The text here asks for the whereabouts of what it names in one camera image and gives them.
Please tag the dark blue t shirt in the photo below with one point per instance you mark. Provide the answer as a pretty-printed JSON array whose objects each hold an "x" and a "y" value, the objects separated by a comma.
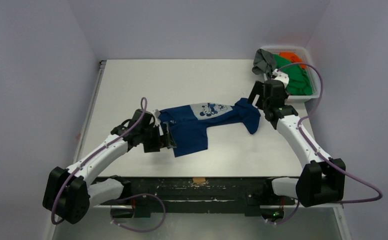
[{"x": 188, "y": 123}]

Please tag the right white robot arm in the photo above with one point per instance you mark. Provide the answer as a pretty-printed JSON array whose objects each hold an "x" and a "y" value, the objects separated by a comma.
[{"x": 322, "y": 180}]

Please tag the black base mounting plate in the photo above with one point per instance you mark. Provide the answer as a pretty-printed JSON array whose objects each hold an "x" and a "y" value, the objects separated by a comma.
[{"x": 250, "y": 196}]

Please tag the green t shirt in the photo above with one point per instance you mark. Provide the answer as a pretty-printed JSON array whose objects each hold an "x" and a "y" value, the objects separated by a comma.
[{"x": 299, "y": 82}]

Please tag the grey t shirt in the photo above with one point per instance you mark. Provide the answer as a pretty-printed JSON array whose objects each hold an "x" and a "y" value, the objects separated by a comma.
[{"x": 264, "y": 63}]

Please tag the white plastic laundry basket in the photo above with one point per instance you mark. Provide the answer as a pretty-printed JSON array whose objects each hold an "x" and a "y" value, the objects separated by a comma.
[{"x": 302, "y": 53}]

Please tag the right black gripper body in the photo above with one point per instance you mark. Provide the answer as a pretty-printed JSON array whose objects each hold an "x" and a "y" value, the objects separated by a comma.
[{"x": 261, "y": 95}]

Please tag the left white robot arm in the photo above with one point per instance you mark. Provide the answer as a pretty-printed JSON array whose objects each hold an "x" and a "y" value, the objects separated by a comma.
[{"x": 70, "y": 192}]

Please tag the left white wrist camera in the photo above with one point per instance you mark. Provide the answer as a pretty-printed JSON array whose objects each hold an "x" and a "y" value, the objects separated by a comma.
[{"x": 156, "y": 114}]

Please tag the brown tape piece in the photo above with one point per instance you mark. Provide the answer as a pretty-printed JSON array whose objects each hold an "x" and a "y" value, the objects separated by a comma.
[{"x": 199, "y": 181}]

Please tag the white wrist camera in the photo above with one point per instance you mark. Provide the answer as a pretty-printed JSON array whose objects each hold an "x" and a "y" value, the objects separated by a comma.
[
  {"x": 279, "y": 75},
  {"x": 156, "y": 114}
]

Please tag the orange t shirt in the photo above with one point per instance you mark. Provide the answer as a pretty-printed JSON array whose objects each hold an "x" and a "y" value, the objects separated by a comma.
[{"x": 285, "y": 58}]

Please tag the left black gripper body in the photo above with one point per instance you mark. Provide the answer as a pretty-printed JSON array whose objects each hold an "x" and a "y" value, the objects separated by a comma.
[{"x": 150, "y": 138}]

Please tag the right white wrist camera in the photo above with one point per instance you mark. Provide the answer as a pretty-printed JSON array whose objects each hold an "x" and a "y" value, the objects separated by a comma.
[{"x": 279, "y": 75}]

